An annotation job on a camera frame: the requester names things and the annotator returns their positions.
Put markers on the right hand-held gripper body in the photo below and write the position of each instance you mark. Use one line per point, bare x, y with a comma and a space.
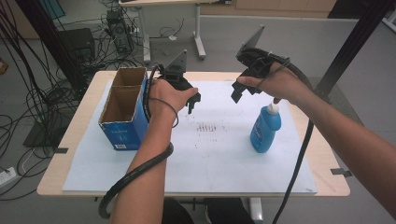
255, 60

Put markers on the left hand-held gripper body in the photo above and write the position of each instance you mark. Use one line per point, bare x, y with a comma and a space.
177, 77

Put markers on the blue bottle with white cap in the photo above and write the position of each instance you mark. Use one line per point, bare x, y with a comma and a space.
264, 130

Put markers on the blue cardboard box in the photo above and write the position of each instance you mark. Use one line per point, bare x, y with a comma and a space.
124, 130

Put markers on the person's left hand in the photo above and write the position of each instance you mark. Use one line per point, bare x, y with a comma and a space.
163, 96

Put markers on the person's right hand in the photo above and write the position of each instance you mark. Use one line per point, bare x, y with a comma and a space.
280, 82

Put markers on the white desk with metal legs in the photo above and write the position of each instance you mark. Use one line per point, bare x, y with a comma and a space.
199, 37

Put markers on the white table mat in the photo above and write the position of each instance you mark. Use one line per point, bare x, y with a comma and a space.
211, 161

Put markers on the black computer tower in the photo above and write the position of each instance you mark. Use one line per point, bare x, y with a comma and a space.
120, 31

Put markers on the grey gridded floor mat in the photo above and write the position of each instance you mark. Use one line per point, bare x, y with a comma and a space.
345, 102

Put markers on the black equipment case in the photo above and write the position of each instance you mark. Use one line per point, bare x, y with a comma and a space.
77, 43

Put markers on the person's legs in black trousers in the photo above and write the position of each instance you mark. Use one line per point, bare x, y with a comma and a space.
224, 211

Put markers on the white table leg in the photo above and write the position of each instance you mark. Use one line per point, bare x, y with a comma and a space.
256, 210

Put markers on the black tape strip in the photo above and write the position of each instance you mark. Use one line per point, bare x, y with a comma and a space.
341, 172
61, 150

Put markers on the small brown carton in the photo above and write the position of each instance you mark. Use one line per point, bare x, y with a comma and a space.
3, 66

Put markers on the white power strip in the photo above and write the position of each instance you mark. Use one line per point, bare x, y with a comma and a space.
7, 177

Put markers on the black metal frame post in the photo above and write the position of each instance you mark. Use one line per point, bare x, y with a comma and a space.
351, 43
49, 40

